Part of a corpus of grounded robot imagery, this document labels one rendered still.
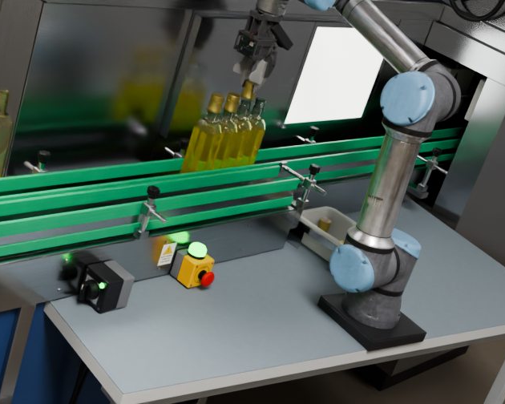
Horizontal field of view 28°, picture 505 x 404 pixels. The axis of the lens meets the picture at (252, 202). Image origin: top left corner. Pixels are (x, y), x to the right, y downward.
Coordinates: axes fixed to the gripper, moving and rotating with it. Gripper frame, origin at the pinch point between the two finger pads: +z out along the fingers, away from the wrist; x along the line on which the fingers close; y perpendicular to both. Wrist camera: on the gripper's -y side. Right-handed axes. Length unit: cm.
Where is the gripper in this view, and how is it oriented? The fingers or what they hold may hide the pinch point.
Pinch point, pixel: (251, 85)
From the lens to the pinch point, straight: 262.4
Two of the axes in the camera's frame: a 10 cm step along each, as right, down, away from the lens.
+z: -3.0, 8.7, 3.9
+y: -6.6, 1.1, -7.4
